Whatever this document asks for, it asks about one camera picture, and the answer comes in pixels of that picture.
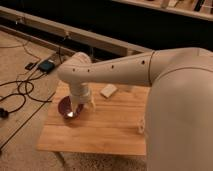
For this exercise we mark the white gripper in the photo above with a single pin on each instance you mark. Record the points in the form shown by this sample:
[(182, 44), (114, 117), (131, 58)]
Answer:
[(81, 94)]

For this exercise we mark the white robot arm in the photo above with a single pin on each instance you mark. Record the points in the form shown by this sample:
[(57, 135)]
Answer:
[(179, 110)]

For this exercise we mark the dark purple bowl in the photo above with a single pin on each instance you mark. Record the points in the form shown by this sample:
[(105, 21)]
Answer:
[(65, 108)]

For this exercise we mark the beige rectangular block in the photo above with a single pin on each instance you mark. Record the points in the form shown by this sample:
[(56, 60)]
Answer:
[(108, 90)]

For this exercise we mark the wooden table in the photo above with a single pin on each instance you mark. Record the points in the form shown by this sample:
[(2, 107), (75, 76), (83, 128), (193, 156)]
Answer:
[(109, 128)]

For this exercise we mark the blue black box device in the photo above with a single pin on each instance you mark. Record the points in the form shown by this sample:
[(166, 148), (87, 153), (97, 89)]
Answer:
[(46, 66)]

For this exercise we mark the small black adapter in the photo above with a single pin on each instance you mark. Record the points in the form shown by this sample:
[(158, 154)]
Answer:
[(30, 66)]

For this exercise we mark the long wooden shelf unit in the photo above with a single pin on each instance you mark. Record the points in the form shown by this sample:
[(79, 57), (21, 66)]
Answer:
[(116, 26)]

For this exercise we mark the black plug on floor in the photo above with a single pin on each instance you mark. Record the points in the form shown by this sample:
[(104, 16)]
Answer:
[(3, 113)]

